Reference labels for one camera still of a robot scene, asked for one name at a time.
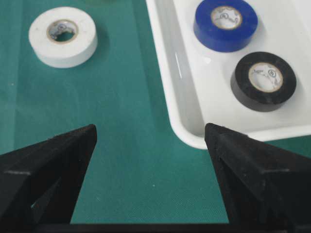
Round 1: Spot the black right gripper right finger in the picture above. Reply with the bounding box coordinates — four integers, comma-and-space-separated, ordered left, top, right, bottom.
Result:
205, 123, 311, 233

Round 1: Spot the white plastic case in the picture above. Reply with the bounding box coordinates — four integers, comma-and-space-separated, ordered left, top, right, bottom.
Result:
146, 0, 311, 149

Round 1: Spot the white tape roll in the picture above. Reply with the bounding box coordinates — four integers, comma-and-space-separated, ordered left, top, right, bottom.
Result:
28, 6, 98, 68

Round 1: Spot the blue tape roll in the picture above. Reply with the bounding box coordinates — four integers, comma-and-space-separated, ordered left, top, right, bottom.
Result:
193, 0, 258, 52

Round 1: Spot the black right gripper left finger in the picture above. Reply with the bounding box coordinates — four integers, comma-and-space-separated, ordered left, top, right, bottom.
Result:
0, 124, 97, 233

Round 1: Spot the black tape roll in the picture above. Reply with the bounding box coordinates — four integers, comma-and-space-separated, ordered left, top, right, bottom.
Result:
230, 51, 297, 112

